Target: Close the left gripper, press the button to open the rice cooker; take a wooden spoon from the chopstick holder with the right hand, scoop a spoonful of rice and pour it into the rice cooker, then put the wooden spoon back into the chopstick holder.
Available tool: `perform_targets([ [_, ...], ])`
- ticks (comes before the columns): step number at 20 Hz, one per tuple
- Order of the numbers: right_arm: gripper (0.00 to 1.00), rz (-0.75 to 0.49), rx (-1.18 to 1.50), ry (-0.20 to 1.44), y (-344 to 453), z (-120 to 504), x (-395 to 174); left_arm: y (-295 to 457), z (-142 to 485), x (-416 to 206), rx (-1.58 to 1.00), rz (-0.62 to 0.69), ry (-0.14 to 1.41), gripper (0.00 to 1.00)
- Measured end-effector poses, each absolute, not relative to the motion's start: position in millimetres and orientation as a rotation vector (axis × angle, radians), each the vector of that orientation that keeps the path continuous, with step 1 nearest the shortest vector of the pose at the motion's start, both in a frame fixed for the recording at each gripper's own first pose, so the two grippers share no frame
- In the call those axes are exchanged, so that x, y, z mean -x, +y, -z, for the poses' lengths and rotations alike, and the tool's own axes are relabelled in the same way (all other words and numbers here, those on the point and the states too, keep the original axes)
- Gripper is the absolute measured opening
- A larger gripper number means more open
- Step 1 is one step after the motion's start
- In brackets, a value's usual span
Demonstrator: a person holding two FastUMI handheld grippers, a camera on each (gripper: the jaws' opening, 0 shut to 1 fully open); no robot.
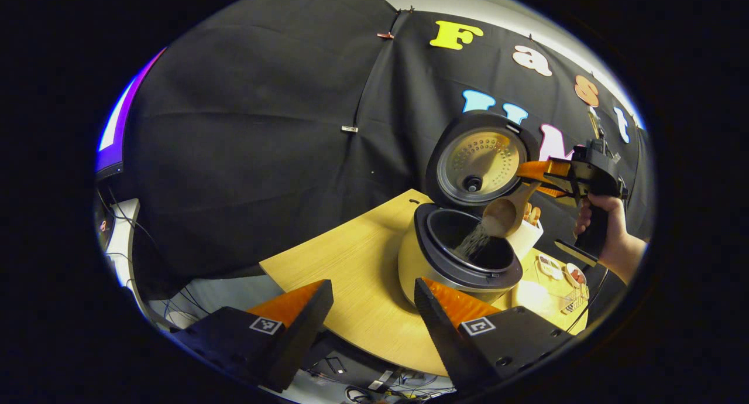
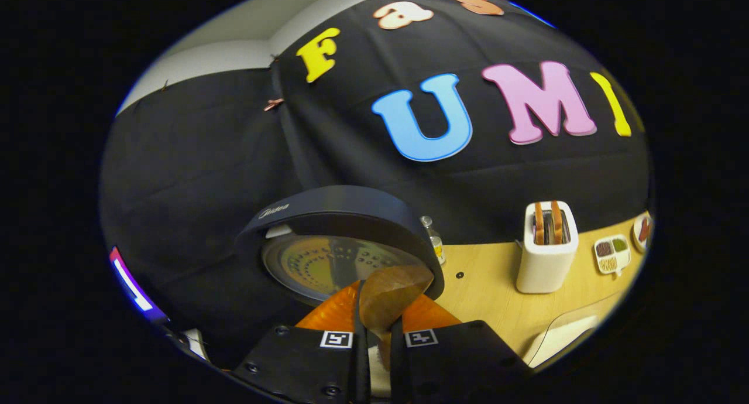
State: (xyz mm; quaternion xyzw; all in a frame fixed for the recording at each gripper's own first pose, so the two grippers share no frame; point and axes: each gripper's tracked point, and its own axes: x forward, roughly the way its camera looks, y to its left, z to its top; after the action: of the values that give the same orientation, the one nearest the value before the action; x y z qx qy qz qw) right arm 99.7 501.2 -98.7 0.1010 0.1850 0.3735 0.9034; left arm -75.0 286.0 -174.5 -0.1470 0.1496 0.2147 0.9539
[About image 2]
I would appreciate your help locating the white round plate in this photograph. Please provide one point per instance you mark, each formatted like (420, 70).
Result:
(636, 234)

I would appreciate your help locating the dark grey rice cooker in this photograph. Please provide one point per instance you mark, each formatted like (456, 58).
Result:
(345, 205)

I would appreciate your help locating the wooden spoon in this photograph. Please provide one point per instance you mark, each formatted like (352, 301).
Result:
(392, 290)

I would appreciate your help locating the white toaster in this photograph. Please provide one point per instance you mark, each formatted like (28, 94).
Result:
(544, 269)

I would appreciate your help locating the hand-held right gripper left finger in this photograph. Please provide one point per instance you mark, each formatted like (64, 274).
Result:
(360, 351)

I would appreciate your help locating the white divided dish of beans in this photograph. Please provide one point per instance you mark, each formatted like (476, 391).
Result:
(613, 257)

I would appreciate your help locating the clear box of white rice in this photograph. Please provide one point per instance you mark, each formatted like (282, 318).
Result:
(562, 339)

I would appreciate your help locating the small pink clip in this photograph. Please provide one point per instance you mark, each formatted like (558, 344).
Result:
(273, 104)

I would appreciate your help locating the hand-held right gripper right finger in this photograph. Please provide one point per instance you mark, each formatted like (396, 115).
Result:
(398, 363)

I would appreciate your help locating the toasted bread slice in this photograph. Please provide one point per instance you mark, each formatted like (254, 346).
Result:
(539, 222)
(557, 221)

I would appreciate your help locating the small glass bottle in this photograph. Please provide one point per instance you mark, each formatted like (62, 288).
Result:
(436, 246)

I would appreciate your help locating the red meat piece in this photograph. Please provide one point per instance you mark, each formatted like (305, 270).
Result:
(645, 228)

